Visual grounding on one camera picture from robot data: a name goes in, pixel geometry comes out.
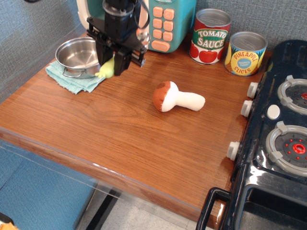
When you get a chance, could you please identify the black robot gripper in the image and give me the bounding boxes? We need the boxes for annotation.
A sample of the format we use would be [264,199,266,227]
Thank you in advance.
[87,0,147,76]

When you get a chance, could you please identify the yellow handled metal spoon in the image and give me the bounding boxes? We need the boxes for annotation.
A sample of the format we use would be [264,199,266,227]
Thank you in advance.
[94,32,151,79]

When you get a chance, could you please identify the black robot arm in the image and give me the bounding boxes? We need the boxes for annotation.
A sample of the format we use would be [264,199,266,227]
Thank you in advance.
[87,0,151,76]

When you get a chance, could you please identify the small steel pot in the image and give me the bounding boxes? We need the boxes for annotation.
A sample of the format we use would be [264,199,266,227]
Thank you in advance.
[55,37,100,79]

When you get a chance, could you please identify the plush toy mushroom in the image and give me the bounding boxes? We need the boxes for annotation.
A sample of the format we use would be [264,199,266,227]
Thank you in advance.
[153,81,206,112]

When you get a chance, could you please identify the teal folded cloth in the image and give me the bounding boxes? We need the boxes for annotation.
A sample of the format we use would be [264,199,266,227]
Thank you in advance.
[46,61,106,94]

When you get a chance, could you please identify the teal toy microwave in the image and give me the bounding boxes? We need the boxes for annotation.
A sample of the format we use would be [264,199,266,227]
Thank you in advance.
[76,0,197,54]

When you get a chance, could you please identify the tomato sauce can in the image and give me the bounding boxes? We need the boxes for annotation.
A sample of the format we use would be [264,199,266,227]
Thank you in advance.
[189,8,232,64]

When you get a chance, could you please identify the pineapple slices can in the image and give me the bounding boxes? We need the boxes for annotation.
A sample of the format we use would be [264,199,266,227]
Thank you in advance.
[224,31,268,76]

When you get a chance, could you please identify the orange object at corner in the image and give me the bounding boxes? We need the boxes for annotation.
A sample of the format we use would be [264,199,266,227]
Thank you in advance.
[0,213,19,230]

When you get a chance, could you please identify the black toy stove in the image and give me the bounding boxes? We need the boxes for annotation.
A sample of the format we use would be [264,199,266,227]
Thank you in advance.
[197,40,307,230]

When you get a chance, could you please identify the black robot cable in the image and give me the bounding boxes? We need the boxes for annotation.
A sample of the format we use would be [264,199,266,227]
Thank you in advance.
[133,0,151,30]

